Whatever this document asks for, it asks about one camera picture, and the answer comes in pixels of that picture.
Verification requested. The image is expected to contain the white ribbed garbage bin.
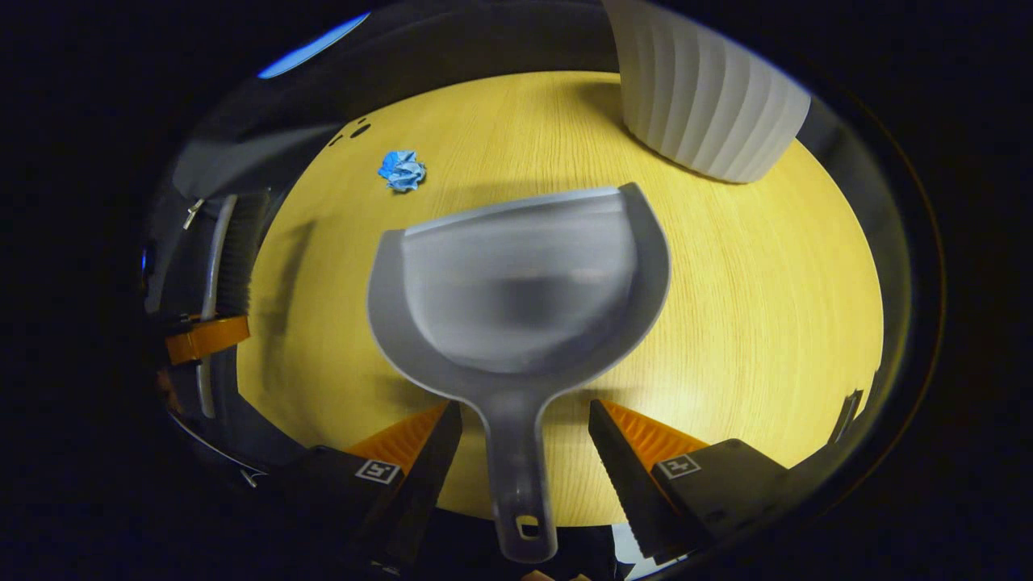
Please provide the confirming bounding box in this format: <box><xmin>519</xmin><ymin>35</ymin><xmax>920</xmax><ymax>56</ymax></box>
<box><xmin>601</xmin><ymin>0</ymin><xmax>812</xmax><ymax>185</ymax></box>

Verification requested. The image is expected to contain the small grey broom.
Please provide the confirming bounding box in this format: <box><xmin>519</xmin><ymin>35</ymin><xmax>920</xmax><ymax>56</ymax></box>
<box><xmin>198</xmin><ymin>190</ymin><xmax>272</xmax><ymax>420</ymax></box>

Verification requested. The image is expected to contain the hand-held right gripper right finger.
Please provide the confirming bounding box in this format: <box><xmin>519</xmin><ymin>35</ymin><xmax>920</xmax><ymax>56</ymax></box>
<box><xmin>588</xmin><ymin>398</ymin><xmax>808</xmax><ymax>566</ymax></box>

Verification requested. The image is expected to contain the light blue paper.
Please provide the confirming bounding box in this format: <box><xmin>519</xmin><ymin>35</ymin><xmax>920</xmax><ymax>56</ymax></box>
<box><xmin>378</xmin><ymin>150</ymin><xmax>427</xmax><ymax>193</ymax></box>

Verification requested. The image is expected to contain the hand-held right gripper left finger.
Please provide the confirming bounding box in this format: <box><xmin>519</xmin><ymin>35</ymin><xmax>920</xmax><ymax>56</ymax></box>
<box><xmin>266</xmin><ymin>400</ymin><xmax>464</xmax><ymax>575</ymax></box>

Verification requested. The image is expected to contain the grey plastic dustpan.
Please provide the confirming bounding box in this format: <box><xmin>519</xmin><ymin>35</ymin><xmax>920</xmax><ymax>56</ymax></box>
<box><xmin>367</xmin><ymin>182</ymin><xmax>672</xmax><ymax>564</ymax></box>

